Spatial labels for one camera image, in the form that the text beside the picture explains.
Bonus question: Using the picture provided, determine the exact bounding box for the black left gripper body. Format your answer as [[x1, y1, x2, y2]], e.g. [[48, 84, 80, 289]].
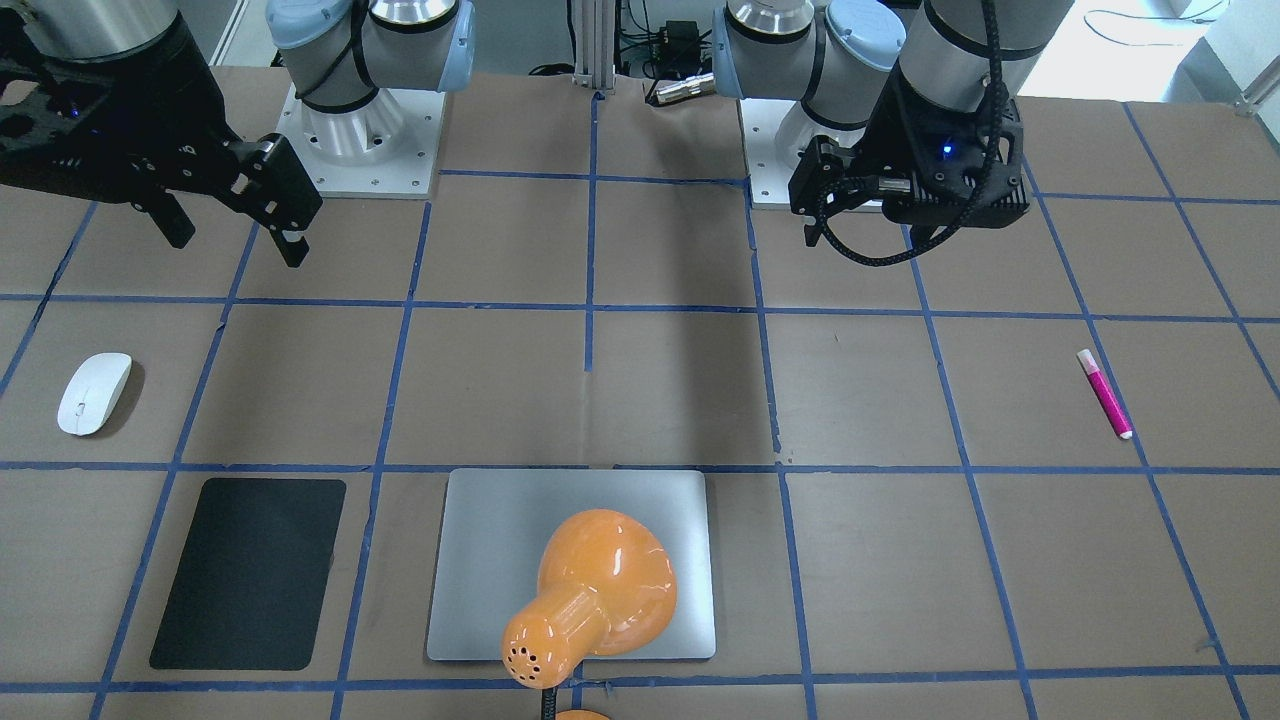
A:
[[867, 70, 1030, 229]]

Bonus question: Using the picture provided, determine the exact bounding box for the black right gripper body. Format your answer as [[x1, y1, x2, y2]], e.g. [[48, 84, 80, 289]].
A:
[[3, 15, 278, 206]]

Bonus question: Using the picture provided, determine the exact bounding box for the white computer mouse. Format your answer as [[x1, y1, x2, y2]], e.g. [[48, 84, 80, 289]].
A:
[[56, 352, 133, 437]]

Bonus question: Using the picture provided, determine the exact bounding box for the pink marker pen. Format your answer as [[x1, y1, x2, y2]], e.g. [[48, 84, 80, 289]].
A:
[[1076, 348, 1135, 439]]

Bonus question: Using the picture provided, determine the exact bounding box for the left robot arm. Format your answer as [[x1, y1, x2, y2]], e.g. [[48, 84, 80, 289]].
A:
[[712, 1, 1071, 245]]

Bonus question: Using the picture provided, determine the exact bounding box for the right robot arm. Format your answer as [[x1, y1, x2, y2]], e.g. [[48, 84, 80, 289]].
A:
[[3, 1, 474, 266]]

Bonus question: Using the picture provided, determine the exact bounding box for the black mousepad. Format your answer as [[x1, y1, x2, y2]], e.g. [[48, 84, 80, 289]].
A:
[[148, 477, 347, 671]]

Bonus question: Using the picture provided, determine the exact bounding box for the silver laptop notebook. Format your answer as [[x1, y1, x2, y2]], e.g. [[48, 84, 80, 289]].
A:
[[424, 468, 717, 662]]

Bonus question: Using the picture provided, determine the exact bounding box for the silver metal cylinder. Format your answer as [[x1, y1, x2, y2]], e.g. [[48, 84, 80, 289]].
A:
[[645, 73, 716, 108]]

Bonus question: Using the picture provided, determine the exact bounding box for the orange desk lamp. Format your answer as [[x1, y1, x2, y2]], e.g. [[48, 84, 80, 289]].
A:
[[500, 509, 678, 719]]

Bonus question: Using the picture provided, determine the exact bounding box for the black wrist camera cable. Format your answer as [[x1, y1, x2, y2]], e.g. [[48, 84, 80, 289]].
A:
[[803, 0, 1011, 268]]

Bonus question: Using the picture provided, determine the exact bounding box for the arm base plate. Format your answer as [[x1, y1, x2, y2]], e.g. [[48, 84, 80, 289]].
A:
[[276, 87, 451, 200], [739, 99, 865, 211]]

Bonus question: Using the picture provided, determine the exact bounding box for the aluminium frame post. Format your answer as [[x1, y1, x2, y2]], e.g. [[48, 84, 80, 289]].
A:
[[568, 1, 620, 96]]

